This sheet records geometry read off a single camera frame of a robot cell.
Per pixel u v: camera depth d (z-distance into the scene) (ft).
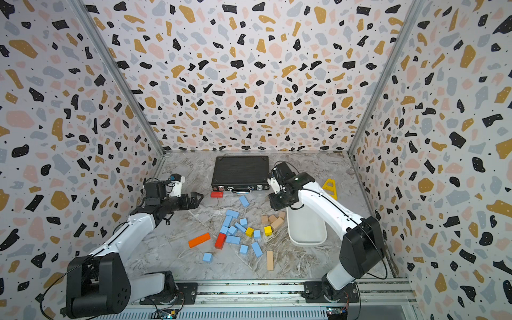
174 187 2.53
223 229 2.88
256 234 2.87
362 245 1.42
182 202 2.55
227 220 3.03
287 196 1.99
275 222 2.96
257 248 2.75
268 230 2.89
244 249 2.74
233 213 3.12
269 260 2.67
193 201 2.57
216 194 3.34
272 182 2.55
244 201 3.28
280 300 2.40
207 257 2.64
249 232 2.88
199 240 2.83
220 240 2.81
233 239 2.85
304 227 2.99
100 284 1.32
